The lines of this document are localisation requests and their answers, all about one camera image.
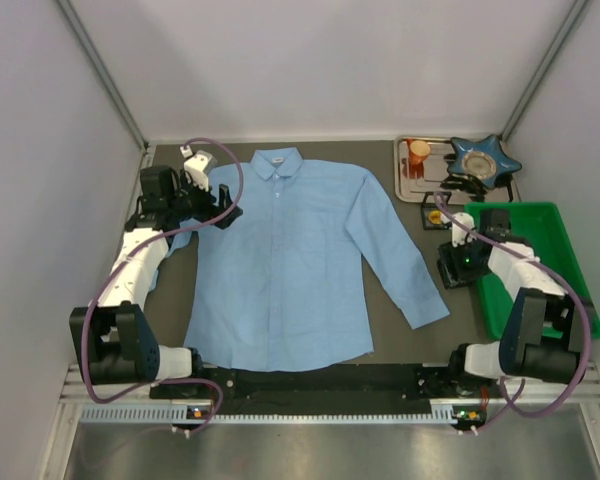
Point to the blue star-shaped dish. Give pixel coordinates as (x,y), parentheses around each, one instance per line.
(483,160)

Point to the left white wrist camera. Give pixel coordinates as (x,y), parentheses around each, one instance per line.
(198,166)

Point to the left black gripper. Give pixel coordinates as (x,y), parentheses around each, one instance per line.
(212,203)

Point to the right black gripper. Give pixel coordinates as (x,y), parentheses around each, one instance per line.
(445,266)

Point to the metal tray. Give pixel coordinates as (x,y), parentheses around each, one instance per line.
(413,190)

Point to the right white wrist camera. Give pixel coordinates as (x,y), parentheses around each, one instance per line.
(462,228)

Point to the orange cup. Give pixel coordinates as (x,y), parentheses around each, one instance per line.
(419,151)

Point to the aluminium front rail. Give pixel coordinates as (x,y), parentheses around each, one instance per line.
(184,408)

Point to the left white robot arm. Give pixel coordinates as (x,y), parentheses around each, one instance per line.
(112,338)

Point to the black box gold brooch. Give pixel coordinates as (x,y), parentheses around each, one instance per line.
(431,217)

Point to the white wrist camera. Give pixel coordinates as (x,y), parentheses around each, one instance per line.
(462,228)
(198,166)

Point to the light blue shirt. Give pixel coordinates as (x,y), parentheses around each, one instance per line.
(281,289)

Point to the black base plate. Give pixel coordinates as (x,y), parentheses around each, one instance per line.
(347,389)

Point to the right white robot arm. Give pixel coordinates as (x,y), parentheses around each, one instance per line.
(543,337)

